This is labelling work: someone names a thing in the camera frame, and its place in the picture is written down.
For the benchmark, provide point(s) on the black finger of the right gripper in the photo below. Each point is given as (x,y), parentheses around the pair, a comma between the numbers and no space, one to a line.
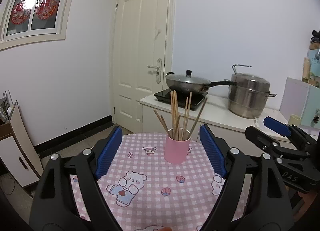
(262,141)

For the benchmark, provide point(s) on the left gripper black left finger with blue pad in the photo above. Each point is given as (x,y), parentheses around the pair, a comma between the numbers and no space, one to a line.
(54,205)

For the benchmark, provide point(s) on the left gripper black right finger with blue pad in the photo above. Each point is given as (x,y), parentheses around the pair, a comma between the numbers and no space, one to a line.
(268,205)

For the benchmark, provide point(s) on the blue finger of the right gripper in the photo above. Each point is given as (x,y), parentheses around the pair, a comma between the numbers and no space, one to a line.
(276,126)

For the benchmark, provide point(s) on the short-looking wooden chopstick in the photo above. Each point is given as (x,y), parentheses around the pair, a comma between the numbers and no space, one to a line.
(197,118)

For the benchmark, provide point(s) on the wooden chopstick diagonal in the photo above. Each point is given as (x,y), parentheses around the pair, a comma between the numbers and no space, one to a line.
(186,124)
(184,118)

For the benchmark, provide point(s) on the white kitchen counter cabinet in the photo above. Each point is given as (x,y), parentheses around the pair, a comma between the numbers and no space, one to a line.
(221,121)

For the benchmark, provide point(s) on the light blue box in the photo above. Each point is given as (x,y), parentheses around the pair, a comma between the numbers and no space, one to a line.
(310,115)

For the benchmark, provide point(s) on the pale cutting board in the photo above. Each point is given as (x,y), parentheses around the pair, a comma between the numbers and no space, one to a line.
(294,98)

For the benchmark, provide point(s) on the stainless steel steamer pot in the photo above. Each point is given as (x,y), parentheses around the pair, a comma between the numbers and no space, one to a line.
(248,94)

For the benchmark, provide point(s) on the white side cabinet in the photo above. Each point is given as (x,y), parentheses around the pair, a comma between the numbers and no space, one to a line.
(17,151)

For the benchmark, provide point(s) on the black induction cooktop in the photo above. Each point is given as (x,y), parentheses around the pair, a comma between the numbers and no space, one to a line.
(196,98)

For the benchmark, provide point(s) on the pink cylindrical utensil cup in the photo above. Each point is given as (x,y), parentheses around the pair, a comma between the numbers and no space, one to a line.
(175,151)

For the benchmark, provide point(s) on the pink checkered tablecloth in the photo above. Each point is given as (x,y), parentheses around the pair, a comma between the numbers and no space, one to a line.
(145,192)

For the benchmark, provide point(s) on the black wok with lid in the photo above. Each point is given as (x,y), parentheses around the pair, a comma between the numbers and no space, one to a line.
(188,83)

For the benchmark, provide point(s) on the cream panel door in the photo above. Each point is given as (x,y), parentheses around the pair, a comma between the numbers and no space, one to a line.
(141,53)

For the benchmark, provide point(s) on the window with red decorations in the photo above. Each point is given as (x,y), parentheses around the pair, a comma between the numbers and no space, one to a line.
(33,21)

